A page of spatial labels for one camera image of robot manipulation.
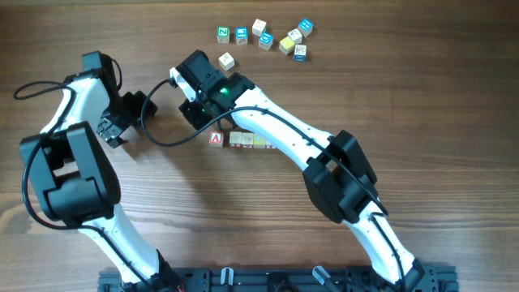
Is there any red letter A block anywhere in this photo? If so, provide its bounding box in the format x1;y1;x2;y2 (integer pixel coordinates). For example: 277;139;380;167
209;131;225;148

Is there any white red-striped wooden block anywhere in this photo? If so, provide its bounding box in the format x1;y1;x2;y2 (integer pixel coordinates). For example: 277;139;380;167
229;131;242;148

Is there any white red-check wooden block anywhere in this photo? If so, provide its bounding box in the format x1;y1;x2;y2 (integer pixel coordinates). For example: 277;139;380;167
241;132;254;148

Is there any lone yellow wooden block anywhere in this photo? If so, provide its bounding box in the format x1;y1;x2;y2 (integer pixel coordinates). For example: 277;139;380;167
253;134;266;148

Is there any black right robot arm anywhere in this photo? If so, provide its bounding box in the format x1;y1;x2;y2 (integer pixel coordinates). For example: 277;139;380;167
169;50;423;291

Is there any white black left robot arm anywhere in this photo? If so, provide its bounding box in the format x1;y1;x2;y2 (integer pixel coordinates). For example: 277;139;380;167
19;51;186;291

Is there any cream green-side wooden block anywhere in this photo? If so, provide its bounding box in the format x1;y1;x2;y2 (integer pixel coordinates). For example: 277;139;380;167
218;52;235;71

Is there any green letter N block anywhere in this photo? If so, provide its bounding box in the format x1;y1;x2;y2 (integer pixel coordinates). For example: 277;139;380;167
217;26;230;44

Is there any blue top wooden block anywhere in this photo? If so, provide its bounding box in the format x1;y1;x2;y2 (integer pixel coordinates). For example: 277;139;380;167
235;27;248;45

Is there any blue letter D block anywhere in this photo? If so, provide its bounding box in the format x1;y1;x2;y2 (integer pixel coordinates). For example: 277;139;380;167
259;32;273;50

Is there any plain top wooden block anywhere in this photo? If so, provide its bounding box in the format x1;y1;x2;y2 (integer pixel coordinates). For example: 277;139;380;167
251;19;267;37

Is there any yellow top wooden block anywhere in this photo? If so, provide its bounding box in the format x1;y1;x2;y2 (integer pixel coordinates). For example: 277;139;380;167
279;36;295;55

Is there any white top blue-side block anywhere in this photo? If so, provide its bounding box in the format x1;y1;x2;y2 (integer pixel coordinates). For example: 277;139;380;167
294;45;307;62

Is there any white picture wooden block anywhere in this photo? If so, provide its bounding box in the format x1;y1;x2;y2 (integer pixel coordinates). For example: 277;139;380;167
287;28;303;45

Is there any blue top tilted block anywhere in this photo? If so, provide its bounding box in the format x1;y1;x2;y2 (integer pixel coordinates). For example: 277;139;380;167
298;19;314;37

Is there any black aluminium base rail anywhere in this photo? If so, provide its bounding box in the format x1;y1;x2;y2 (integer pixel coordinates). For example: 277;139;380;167
97;265;461;292

